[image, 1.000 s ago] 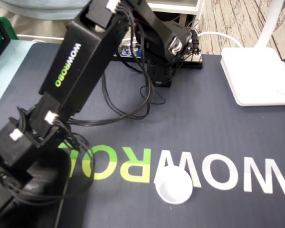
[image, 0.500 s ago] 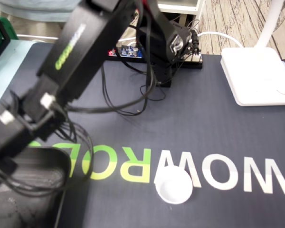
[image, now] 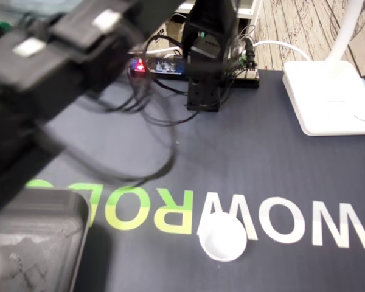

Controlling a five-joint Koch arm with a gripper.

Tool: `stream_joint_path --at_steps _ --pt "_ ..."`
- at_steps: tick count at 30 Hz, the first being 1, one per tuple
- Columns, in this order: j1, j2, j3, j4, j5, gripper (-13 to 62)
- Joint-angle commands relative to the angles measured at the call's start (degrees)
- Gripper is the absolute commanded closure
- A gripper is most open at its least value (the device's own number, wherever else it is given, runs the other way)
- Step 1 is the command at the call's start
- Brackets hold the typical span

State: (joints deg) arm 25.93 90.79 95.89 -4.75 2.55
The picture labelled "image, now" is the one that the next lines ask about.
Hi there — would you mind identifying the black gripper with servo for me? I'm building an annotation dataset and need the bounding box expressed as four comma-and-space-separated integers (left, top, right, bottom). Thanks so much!
0, 120, 65, 220

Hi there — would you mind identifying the blue converter circuit board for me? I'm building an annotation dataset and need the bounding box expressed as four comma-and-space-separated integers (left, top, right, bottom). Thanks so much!
129, 57, 186, 77

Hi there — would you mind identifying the dark grey WOWROBO mat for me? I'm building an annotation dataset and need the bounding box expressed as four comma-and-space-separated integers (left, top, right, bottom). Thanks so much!
0, 54, 365, 292

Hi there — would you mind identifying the white round saucer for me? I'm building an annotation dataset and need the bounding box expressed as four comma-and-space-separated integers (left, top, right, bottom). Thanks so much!
198, 212, 248, 263

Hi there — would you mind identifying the brown motor driver board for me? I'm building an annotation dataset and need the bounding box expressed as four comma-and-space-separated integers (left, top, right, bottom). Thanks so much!
231, 57, 260, 80

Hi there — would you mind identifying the white shelf unit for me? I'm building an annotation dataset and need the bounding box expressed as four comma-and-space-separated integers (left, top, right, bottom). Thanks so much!
173, 0, 262, 19

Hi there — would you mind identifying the white desk lamp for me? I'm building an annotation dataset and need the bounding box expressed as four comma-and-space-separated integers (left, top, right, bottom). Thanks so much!
282, 0, 365, 137

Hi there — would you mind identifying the thin black power cable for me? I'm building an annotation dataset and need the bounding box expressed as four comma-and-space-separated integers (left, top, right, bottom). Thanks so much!
127, 69, 201, 126

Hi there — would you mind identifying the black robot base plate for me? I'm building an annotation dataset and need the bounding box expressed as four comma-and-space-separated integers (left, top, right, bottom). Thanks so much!
151, 68, 261, 89

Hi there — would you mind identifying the white power cable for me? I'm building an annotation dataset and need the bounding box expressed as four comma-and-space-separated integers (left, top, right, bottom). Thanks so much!
145, 40, 311, 61

